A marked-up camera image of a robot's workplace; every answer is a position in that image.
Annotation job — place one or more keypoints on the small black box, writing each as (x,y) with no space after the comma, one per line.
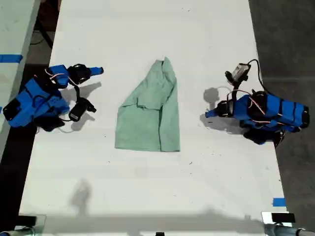
(283,217)
(27,220)

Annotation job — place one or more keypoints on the long blue tape strip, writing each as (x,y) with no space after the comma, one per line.
(11,58)

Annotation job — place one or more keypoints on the pale green T-shirt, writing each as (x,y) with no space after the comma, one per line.
(147,127)

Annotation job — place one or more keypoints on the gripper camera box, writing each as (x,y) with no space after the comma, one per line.
(78,111)
(240,70)

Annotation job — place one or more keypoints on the grey stand pipe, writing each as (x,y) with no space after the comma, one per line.
(24,232)
(278,231)

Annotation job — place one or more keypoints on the camera black stalk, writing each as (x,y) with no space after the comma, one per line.
(77,93)
(236,86)

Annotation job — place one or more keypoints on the short blue tape strip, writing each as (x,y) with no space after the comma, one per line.
(279,202)

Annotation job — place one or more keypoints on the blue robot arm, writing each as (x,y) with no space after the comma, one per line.
(37,98)
(283,110)

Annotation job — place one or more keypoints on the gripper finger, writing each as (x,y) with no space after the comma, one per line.
(212,116)
(96,68)
(213,111)
(97,73)

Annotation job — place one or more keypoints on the white side table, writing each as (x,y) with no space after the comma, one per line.
(14,29)

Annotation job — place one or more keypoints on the silver metal plate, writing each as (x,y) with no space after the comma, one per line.
(266,217)

